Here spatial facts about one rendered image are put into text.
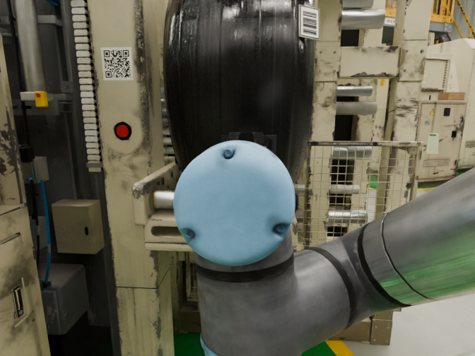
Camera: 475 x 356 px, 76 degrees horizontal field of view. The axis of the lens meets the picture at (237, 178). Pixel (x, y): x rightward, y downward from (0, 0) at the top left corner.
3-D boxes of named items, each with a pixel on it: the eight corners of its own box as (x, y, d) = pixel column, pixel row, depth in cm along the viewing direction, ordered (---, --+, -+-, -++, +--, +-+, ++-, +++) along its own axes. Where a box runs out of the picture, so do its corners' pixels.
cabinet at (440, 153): (410, 188, 441) (421, 99, 414) (380, 180, 495) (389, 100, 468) (456, 184, 468) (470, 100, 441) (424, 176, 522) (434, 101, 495)
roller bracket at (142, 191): (133, 226, 70) (130, 185, 68) (179, 185, 109) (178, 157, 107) (148, 227, 70) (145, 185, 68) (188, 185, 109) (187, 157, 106)
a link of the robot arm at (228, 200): (172, 287, 18) (157, 143, 17) (205, 235, 29) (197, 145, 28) (305, 281, 18) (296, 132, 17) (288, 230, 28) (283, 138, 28)
